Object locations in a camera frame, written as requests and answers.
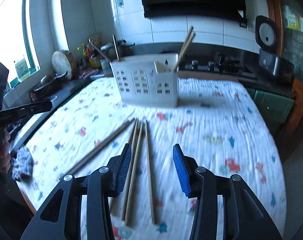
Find dark wooden chopstick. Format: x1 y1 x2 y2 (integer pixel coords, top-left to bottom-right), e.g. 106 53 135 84
121 119 138 220
59 119 134 180

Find person's left hand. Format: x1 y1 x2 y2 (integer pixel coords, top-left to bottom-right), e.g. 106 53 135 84
0 130 11 173

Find detergent bottle on windowsill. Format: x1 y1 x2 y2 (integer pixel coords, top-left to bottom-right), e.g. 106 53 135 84
14 57 30 82

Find grey patterned rag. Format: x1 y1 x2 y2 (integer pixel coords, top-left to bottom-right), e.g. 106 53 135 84
11 146 34 181

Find metal pan in sink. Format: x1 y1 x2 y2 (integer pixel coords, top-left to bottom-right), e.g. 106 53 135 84
33 71 68 98

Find white cartoon print tablecloth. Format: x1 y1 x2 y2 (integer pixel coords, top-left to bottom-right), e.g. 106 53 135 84
21 78 286 239

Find round wooden cutting board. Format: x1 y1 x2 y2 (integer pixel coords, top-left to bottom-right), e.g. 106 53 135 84
52 50 77 80

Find white plastic utensil holder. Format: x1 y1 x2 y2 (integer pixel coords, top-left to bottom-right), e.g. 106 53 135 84
110 53 179 108

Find pink cloth on counter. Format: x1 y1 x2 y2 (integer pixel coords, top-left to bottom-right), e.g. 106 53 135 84
78 68 100 79

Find yellow label oil bottle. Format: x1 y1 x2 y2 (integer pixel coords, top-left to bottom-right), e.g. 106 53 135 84
87 47 101 68

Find green base cabinet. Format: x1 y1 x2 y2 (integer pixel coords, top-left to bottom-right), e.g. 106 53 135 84
246 88 294 136

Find black gas stove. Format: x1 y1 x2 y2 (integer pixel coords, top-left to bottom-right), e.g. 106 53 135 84
179 53 257 80

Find dark chopstick in holder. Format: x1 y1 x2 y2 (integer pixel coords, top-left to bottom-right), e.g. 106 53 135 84
88 38 112 62
112 35 120 62

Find metal pot with lid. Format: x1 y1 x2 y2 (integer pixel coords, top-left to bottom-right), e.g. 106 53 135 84
100 39 136 54

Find bamboo chopstick in holder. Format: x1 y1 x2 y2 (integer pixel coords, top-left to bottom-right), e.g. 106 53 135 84
172 32 196 73
172 25 196 73

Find black rice cooker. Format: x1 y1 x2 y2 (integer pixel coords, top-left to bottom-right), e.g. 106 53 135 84
255 15 294 82

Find wooden glass door cabinet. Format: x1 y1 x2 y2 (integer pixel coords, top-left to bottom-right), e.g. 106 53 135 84
262 0 303 136

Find wall power socket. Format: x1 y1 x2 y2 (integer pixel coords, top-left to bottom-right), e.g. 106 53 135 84
239 20 255 32

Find green wall hook plate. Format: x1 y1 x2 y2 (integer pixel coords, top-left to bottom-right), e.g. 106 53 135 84
116 0 124 8

